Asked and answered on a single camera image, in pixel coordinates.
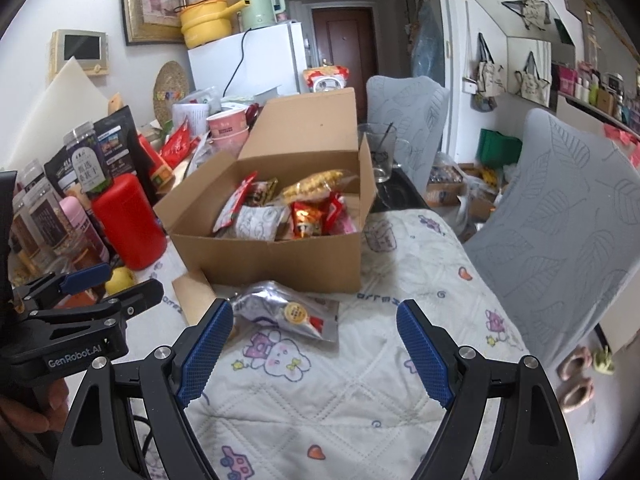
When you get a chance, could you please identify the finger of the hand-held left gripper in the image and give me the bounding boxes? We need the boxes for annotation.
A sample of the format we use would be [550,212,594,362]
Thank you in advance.
[10,279,165,349]
[10,262,114,312]

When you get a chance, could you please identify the brown nut packet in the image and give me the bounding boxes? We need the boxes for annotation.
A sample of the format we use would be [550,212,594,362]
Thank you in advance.
[244,179,279,209]

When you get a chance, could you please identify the blue plastic garment cover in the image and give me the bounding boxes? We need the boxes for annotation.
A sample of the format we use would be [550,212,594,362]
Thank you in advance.
[409,0,446,86]

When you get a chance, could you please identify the yellow waffle snack packet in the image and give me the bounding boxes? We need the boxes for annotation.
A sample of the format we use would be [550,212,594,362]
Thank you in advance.
[282,169,352,202]

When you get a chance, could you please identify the red white snack packet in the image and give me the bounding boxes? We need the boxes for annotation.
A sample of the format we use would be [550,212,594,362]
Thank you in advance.
[214,172,259,234]

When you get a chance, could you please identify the wall intercom panel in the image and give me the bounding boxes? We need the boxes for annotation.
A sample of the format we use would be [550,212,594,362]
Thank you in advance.
[48,28,110,84]

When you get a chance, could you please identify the black power cable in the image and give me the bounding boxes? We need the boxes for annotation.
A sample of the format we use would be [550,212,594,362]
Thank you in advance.
[222,27,252,99]

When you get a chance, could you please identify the pink slipper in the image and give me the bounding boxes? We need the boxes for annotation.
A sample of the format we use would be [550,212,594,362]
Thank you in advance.
[557,344,594,381]
[559,377,596,414]

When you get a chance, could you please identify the person's left hand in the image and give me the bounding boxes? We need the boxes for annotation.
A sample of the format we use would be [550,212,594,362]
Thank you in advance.
[0,378,70,434]

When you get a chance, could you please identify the brown door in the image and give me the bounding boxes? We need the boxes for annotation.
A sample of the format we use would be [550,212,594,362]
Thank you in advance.
[310,5,380,81]

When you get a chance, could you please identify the white bread-print packet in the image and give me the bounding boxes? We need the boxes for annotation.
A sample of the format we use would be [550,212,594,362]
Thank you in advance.
[234,204,291,244]

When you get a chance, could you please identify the white foam board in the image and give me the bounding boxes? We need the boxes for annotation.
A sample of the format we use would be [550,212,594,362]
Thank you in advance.
[0,57,111,172]

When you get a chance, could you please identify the pink cup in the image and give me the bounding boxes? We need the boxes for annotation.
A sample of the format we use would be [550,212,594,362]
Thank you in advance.
[206,106,250,136]
[209,130,250,154]

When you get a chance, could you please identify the white fridge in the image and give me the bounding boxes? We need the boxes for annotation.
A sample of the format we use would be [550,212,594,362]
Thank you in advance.
[187,20,309,101]

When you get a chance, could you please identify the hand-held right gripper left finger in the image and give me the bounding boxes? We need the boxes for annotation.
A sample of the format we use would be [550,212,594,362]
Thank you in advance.
[50,299,235,480]

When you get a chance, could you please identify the silver foil snack packet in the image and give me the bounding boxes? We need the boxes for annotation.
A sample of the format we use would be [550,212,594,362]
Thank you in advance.
[230,280,342,344]

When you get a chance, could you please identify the framed picture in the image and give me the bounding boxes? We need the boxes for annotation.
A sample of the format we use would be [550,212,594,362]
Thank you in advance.
[122,0,186,47]

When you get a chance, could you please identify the glass mug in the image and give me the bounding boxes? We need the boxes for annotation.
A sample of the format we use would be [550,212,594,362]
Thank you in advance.
[357,122,412,184]

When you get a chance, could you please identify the yellow lemon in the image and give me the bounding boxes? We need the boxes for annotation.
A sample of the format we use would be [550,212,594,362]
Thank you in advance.
[104,266,137,297]

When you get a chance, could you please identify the row of bottles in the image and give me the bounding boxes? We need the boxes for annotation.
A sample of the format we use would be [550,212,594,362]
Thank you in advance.
[554,59,640,132]

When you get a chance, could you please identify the green bag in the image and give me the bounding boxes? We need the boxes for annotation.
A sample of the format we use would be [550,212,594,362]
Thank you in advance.
[477,128,524,166]

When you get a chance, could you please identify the white quilted tablecloth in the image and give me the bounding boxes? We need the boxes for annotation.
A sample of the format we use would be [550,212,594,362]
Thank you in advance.
[65,209,546,480]

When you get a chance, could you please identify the pile of bags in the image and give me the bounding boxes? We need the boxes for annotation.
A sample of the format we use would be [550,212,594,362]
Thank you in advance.
[427,152,502,222]

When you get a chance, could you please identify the round woven mat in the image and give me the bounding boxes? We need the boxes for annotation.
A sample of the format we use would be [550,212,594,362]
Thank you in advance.
[152,60,187,121]

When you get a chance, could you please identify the white papers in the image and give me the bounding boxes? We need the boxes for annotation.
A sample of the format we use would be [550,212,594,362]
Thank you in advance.
[172,87,282,134]

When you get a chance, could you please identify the red printed bag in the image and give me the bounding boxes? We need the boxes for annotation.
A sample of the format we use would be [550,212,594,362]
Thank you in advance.
[302,64,351,94]

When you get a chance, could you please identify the pink bottle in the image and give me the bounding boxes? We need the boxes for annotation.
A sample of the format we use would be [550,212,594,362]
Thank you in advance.
[58,195,110,264]

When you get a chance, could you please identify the cluster of clear plastic jars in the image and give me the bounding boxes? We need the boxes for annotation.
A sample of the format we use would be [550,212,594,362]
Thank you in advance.
[10,159,109,307]

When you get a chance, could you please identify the grey leaf-pattern chair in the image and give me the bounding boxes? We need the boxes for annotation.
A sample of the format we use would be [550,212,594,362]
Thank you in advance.
[462,107,640,369]
[365,75,450,194]

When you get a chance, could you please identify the red foil packet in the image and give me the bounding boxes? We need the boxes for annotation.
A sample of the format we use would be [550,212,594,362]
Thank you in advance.
[158,119,199,169]

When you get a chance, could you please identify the yellow pot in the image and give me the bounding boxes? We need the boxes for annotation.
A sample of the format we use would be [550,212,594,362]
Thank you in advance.
[178,0,251,50]

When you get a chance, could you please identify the pink cone packet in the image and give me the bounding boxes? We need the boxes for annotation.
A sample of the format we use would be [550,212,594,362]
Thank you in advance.
[325,209,359,236]

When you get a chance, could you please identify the cardboard box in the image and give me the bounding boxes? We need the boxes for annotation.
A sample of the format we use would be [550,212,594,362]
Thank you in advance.
[152,87,379,329]

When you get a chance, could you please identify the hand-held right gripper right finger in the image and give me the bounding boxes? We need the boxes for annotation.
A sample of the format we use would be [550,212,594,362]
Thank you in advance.
[396,299,576,480]

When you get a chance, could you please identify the black printed bag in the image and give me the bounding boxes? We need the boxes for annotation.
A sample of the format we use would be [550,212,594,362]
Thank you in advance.
[44,105,151,196]

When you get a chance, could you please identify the green electric kettle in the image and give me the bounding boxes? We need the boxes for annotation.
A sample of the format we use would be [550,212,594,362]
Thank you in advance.
[234,0,285,31]

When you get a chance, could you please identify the pink bow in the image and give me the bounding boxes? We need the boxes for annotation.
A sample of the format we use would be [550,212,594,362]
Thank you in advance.
[604,124,640,169]

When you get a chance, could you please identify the red canister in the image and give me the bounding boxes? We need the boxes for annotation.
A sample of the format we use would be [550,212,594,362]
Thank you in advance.
[91,173,169,271]

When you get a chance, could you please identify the crumpled clear plastic bags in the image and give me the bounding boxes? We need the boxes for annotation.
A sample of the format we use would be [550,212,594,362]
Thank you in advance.
[187,132,242,177]

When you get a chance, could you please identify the canvas tote bag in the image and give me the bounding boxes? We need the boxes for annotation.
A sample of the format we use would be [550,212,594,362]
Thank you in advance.
[472,33,506,111]

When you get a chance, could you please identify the red yellow print packet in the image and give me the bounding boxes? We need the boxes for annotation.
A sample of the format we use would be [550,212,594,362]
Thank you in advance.
[291,197,347,239]

